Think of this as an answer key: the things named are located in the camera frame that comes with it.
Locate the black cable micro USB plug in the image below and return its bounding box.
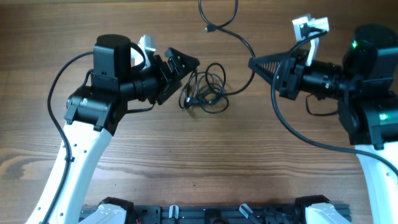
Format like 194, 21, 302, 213
178, 70, 199, 111

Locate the black cable blue USB plug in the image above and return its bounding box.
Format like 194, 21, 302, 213
195, 62, 229, 114

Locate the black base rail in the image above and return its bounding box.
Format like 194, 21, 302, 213
132, 203, 303, 224

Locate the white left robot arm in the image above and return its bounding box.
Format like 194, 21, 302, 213
28, 34, 200, 223

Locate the black cable gold plug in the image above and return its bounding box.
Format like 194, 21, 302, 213
198, 0, 256, 96

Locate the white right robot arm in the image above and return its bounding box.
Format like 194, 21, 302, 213
248, 24, 397, 223

